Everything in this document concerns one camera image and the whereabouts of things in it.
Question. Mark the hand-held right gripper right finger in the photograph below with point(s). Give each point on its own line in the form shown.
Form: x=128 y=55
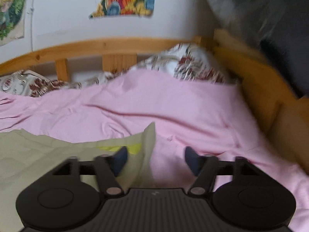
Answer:
x=193 y=161

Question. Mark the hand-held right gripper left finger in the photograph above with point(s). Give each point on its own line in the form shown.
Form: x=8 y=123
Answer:
x=120 y=160

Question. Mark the beige brown mustard hooded jacket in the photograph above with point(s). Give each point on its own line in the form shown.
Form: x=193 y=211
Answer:
x=36 y=154

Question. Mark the clear bag of clothes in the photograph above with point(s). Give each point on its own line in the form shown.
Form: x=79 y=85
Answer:
x=260 y=9

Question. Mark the pink bed sheet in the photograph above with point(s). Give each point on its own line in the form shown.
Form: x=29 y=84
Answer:
x=169 y=106

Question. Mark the white floral quilt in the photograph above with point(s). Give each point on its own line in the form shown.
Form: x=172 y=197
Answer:
x=190 y=60

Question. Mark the wooden bed frame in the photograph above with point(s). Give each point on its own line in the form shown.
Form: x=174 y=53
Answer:
x=260 y=77

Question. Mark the colourful landscape wall poster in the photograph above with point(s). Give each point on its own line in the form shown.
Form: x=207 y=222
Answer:
x=125 y=0

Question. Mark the white wall conduit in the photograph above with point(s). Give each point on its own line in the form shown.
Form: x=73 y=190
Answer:
x=31 y=17

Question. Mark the blond cartoon figure wall poster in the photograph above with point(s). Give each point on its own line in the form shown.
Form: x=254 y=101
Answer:
x=10 y=17

